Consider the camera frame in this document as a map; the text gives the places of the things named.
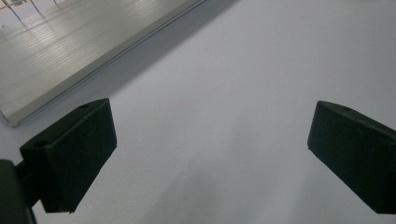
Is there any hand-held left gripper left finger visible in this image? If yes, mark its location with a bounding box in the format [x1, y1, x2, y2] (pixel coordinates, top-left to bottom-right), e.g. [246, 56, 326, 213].
[20, 98, 119, 214]

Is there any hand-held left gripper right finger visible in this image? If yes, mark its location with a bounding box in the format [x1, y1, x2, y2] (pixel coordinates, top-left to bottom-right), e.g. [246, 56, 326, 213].
[306, 100, 396, 215]

